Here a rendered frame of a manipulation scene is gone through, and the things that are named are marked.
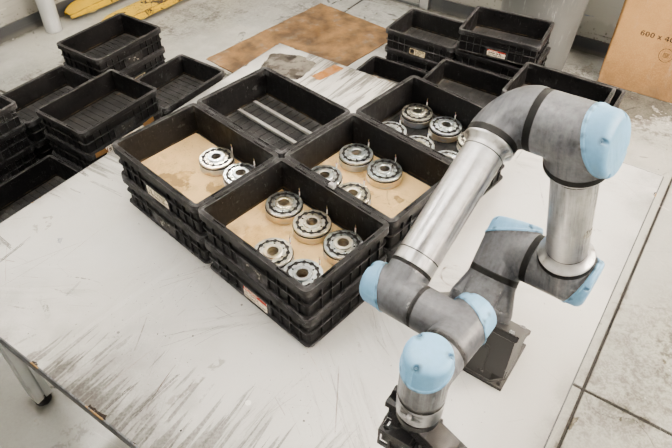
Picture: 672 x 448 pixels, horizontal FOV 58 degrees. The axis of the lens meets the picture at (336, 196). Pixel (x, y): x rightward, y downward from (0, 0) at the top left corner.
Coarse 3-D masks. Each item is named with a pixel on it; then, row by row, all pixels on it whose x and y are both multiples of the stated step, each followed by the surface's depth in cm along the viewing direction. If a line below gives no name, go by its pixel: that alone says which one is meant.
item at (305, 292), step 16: (288, 160) 169; (256, 176) 165; (304, 176) 165; (224, 192) 160; (336, 192) 160; (208, 224) 154; (384, 224) 151; (240, 240) 147; (256, 256) 143; (352, 256) 143; (272, 272) 141; (336, 272) 140; (304, 288) 136; (320, 288) 138
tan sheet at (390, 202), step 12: (336, 156) 187; (348, 180) 179; (360, 180) 179; (408, 180) 179; (372, 192) 175; (384, 192) 175; (396, 192) 175; (408, 192) 175; (420, 192) 175; (372, 204) 171; (384, 204) 171; (396, 204) 171; (408, 204) 171
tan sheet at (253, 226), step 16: (256, 208) 170; (304, 208) 170; (240, 224) 165; (256, 224) 165; (272, 224) 165; (288, 224) 165; (256, 240) 161; (288, 240) 161; (304, 256) 156; (320, 256) 156
